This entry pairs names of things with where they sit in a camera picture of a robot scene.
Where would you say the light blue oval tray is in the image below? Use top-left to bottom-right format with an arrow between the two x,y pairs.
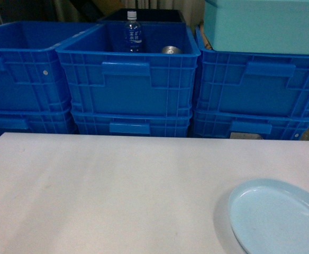
228,179 -> 309,253

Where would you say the blue crate bottom middle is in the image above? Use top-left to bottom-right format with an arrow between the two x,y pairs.
71,110 -> 192,138

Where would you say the blue crate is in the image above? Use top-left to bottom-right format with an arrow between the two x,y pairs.
0,109 -> 79,136
0,21 -> 94,112
71,110 -> 192,138
193,27 -> 309,118
56,21 -> 200,116
192,110 -> 309,140

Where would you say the blue crate top middle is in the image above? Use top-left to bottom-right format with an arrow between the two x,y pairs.
56,21 -> 200,116

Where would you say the silver metal can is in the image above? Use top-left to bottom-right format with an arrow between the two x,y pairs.
161,46 -> 183,54

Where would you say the blue crate top right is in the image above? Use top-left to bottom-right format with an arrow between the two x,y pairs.
193,27 -> 309,118

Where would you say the clear water bottle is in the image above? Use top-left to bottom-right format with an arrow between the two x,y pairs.
123,11 -> 143,53

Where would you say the blue crate bottom right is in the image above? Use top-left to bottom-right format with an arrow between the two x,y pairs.
192,110 -> 309,140

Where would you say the blue crate top left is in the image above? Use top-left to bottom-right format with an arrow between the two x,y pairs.
0,21 -> 94,112

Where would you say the blue crate bottom left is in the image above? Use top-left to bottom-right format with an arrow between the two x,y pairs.
0,109 -> 79,136

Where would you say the teal plastic box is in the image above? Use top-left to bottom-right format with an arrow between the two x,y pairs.
204,1 -> 309,55

